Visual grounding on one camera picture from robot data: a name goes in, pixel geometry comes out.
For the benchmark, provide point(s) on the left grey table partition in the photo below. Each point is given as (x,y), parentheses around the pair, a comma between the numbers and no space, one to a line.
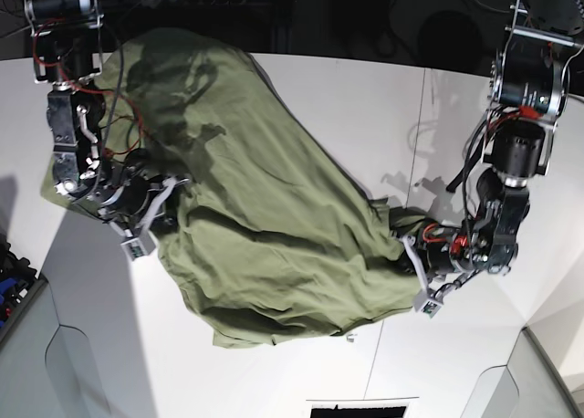
(47,368)

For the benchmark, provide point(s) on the blue and black clutter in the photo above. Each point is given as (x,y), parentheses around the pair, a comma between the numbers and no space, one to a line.
(17,278)

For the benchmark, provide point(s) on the table cable hatch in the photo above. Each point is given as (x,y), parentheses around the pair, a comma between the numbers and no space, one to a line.
(396,407)

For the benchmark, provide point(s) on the grey table partition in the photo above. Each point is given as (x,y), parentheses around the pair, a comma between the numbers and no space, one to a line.
(47,368)
(527,385)

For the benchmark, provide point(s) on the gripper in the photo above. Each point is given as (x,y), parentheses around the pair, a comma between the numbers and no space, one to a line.
(142,194)
(432,250)

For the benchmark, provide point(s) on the black round stool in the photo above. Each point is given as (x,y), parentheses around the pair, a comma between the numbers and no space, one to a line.
(450,40)

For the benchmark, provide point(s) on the right grey table partition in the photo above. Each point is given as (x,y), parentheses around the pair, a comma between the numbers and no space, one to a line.
(527,385)

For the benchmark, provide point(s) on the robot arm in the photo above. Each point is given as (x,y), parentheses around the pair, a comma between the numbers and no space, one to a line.
(529,83)
(99,161)

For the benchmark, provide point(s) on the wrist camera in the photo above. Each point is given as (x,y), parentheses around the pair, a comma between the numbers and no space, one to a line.
(426,305)
(138,246)

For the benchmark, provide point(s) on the green t-shirt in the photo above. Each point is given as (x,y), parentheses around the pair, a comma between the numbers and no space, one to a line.
(274,241)

